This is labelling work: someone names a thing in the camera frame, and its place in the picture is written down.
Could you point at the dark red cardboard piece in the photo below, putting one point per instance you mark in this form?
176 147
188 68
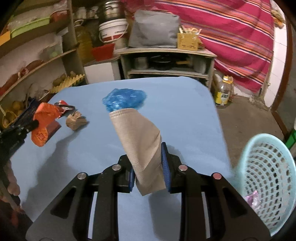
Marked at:
51 129

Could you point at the dark blue plastic crate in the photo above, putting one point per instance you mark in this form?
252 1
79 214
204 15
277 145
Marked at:
12 119

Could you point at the grey fabric cover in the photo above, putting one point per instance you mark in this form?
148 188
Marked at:
154 29

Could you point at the yellow egg tray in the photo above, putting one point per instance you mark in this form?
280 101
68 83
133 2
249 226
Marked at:
68 82

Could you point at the steel cooking pot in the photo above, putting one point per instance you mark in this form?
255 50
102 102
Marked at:
110 10

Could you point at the orange snack wrapper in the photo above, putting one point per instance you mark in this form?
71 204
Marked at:
45 114

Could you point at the grey low cabinet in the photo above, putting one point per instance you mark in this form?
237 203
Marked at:
167 62

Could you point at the red snack wrapper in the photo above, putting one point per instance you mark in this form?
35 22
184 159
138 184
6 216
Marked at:
63 107

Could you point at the green plastic tray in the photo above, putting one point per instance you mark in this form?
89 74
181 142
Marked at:
30 26

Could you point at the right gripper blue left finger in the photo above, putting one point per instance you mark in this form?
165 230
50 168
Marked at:
67 217

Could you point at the blue plastic bag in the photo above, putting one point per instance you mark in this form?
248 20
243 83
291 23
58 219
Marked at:
124 98

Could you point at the brown paper wad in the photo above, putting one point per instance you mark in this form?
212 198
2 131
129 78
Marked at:
76 120

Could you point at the blue table cloth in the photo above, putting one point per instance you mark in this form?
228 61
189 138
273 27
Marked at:
180 107

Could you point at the red plastic bowl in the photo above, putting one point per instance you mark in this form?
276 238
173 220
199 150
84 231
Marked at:
104 52

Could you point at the wooden wall shelf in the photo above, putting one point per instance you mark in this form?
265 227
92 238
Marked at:
31 61

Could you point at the white plastic bucket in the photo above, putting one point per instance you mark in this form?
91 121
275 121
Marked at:
114 32

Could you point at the light blue plastic basket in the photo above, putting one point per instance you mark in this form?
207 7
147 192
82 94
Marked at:
267 167

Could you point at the white small cabinet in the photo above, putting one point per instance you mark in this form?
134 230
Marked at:
103 71

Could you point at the yellow plastic box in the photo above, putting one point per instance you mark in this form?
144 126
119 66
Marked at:
5 37

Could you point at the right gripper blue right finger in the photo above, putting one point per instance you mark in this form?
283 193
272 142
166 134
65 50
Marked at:
211 208

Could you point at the cooking oil bottle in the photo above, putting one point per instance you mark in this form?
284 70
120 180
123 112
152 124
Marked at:
223 92

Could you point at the yellow utensil holder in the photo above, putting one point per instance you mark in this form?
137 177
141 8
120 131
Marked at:
188 38

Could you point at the pink snack bag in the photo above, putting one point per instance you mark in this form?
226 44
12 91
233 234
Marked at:
253 200

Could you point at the brown framed door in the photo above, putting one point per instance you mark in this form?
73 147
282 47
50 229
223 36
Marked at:
283 107

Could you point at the beige grey paper bag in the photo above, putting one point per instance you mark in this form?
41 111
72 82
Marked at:
141 140

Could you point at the red striped curtain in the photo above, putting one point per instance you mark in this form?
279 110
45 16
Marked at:
239 33

